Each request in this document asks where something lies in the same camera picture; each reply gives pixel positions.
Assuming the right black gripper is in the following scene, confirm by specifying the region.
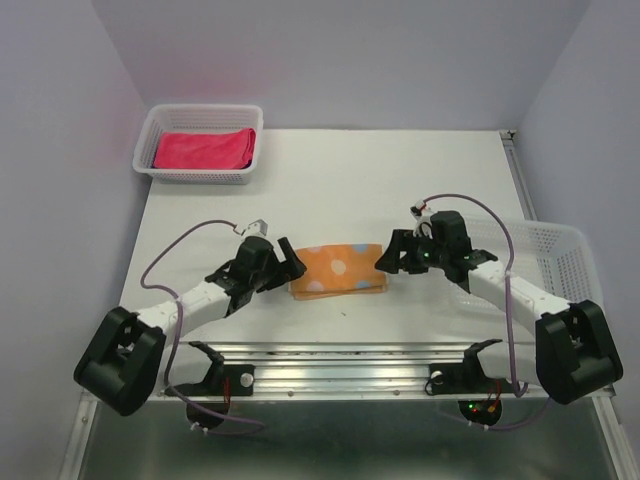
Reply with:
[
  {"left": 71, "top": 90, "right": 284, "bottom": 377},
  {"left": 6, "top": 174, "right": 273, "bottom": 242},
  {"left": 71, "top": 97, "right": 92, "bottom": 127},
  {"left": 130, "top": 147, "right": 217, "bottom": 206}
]
[{"left": 372, "top": 229, "right": 447, "bottom": 275}]

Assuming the orange blue patchwork towel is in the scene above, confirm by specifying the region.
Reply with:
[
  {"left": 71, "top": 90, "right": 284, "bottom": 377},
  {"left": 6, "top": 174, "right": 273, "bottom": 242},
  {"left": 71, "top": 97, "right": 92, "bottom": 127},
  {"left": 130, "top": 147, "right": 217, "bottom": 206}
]
[{"left": 289, "top": 243, "right": 388, "bottom": 301}]

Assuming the pink towel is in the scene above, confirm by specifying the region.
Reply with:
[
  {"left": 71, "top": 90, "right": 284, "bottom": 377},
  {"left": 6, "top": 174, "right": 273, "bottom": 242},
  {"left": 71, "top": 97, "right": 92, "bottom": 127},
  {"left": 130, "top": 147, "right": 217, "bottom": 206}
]
[{"left": 152, "top": 128, "right": 257, "bottom": 170}]

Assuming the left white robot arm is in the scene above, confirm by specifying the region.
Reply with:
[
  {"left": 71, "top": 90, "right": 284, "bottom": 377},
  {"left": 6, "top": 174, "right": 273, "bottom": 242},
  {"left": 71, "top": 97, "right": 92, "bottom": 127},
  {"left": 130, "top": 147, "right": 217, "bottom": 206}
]
[{"left": 73, "top": 235, "right": 306, "bottom": 416}]

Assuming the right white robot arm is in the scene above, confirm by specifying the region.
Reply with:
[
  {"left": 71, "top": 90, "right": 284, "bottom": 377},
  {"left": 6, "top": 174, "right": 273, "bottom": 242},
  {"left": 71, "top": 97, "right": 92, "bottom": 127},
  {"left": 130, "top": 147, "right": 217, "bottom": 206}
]
[{"left": 375, "top": 211, "right": 624, "bottom": 405}]

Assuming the right white plastic basket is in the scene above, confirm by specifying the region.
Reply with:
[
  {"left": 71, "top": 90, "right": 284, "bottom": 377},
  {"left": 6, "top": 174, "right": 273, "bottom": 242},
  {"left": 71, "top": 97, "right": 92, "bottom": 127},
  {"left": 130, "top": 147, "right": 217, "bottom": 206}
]
[{"left": 448, "top": 216, "right": 604, "bottom": 331}]

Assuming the white plastic basket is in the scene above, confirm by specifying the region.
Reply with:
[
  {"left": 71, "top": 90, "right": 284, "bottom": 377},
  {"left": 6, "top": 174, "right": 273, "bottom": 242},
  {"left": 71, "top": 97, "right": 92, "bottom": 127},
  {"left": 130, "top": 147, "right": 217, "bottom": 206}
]
[
  {"left": 448, "top": 216, "right": 604, "bottom": 331},
  {"left": 132, "top": 103, "right": 264, "bottom": 185}
]

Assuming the left white plastic basket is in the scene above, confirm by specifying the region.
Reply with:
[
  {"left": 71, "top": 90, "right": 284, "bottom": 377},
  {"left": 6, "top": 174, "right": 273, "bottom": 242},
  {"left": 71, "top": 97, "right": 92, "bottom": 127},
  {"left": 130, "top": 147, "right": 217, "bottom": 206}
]
[{"left": 132, "top": 103, "right": 264, "bottom": 185}]

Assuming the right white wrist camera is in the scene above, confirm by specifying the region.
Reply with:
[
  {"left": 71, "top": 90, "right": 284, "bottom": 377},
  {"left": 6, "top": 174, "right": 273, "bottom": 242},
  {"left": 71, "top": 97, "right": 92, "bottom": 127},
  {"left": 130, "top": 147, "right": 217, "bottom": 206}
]
[{"left": 410, "top": 200, "right": 434, "bottom": 237}]

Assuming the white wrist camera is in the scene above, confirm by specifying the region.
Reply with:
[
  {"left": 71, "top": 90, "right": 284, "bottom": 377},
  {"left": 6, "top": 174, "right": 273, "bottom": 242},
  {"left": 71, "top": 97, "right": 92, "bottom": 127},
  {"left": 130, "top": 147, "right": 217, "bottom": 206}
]
[
  {"left": 233, "top": 219, "right": 268, "bottom": 238},
  {"left": 410, "top": 200, "right": 434, "bottom": 237}
]

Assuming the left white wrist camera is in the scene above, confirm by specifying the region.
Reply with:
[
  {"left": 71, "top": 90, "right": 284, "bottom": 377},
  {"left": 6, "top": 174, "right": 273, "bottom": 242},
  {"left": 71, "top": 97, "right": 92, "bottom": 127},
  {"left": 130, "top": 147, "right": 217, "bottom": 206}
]
[{"left": 233, "top": 219, "right": 268, "bottom": 238}]

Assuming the aluminium rail frame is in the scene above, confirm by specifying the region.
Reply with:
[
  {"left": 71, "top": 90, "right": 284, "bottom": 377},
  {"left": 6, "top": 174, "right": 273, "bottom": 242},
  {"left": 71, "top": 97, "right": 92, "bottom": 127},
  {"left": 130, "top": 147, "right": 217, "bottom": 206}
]
[{"left": 61, "top": 129, "right": 639, "bottom": 479}]

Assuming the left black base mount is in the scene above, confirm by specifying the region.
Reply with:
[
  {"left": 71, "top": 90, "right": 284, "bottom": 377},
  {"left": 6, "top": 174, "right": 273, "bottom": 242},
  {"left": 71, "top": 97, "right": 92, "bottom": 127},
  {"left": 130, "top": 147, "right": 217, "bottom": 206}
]
[{"left": 175, "top": 364, "right": 255, "bottom": 398}]

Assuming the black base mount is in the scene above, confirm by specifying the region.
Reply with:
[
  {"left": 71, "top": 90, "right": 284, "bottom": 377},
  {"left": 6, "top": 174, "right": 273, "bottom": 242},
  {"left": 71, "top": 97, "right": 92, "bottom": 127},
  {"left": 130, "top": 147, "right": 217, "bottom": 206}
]
[
  {"left": 175, "top": 364, "right": 255, "bottom": 398},
  {"left": 424, "top": 362, "right": 513, "bottom": 396}
]

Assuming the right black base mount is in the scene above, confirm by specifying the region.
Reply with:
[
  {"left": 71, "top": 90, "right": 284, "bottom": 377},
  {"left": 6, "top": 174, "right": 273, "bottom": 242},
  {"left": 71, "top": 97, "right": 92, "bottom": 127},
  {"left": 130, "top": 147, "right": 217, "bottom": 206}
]
[{"left": 424, "top": 362, "right": 513, "bottom": 396}]

